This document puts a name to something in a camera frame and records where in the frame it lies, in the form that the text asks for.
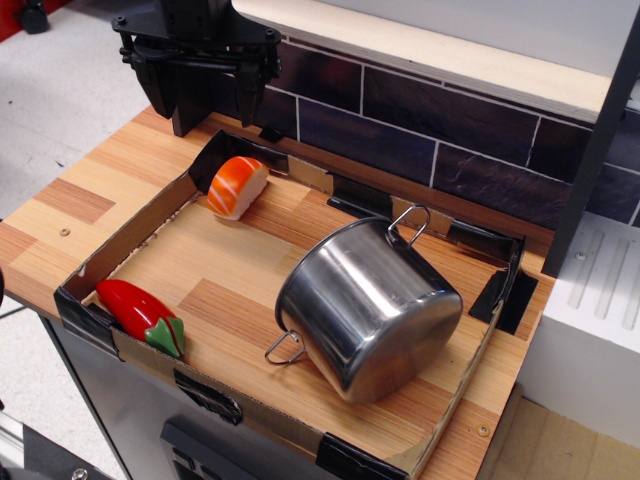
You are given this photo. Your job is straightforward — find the red chili pepper toy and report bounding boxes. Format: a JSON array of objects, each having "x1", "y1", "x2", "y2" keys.
[{"x1": 96, "y1": 279, "x2": 185, "y2": 359}]

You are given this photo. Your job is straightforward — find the white ribbed sink unit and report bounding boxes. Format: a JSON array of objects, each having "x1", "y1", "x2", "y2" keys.
[{"x1": 518, "y1": 213, "x2": 639, "y2": 446}]

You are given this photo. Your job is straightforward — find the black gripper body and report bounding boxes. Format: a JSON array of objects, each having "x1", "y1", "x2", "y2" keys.
[{"x1": 112, "y1": 1, "x2": 281, "y2": 80}]

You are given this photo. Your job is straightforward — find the cardboard fence with black tape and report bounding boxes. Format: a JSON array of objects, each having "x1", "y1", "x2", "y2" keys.
[{"x1": 54, "y1": 131, "x2": 539, "y2": 479}]

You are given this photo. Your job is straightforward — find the stainless steel pot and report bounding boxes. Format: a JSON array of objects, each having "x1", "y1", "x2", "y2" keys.
[{"x1": 275, "y1": 216, "x2": 463, "y2": 403}]

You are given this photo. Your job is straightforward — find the dark grey vertical post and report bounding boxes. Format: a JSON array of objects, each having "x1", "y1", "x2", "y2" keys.
[{"x1": 541, "y1": 12, "x2": 639, "y2": 278}]

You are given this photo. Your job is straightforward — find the light wooden shelf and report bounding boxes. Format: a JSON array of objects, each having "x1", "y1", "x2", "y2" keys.
[{"x1": 234, "y1": 1, "x2": 611, "y2": 122}]

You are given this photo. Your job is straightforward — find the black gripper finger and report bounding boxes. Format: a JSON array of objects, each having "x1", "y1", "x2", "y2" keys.
[
  {"x1": 234, "y1": 62, "x2": 268, "y2": 127},
  {"x1": 131, "y1": 50, "x2": 177, "y2": 119}
]

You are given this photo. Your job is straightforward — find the salmon nigiri sushi toy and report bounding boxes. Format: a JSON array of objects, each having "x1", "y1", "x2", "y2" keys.
[{"x1": 207, "y1": 156, "x2": 269, "y2": 221}]

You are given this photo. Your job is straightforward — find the black oven control panel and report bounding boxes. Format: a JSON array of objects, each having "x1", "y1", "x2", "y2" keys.
[{"x1": 160, "y1": 420, "x2": 335, "y2": 479}]

